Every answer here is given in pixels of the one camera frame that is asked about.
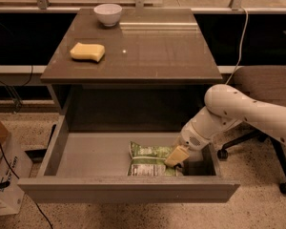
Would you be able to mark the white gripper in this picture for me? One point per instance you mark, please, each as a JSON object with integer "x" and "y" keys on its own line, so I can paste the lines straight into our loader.
{"x": 191, "y": 139}

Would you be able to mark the green jalapeno chip bag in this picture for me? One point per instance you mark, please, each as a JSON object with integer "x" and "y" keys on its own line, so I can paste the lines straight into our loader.
{"x": 149, "y": 161}

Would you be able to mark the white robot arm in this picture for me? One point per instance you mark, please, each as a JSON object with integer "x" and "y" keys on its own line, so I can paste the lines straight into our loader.
{"x": 225, "y": 106}

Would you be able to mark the open grey top drawer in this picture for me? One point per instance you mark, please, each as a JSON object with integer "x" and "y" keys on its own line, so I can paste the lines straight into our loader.
{"x": 88, "y": 158}

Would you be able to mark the brown cabinet with glossy top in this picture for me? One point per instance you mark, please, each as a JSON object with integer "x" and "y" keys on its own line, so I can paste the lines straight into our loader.
{"x": 149, "y": 49}

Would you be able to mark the yellow sponge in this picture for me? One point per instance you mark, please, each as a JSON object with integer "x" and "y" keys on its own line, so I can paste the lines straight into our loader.
{"x": 87, "y": 52}

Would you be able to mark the white ceramic bowl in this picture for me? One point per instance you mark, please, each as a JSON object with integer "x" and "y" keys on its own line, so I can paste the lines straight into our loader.
{"x": 108, "y": 14}

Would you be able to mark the white cardboard box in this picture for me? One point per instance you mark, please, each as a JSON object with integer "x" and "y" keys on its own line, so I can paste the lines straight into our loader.
{"x": 14, "y": 163}

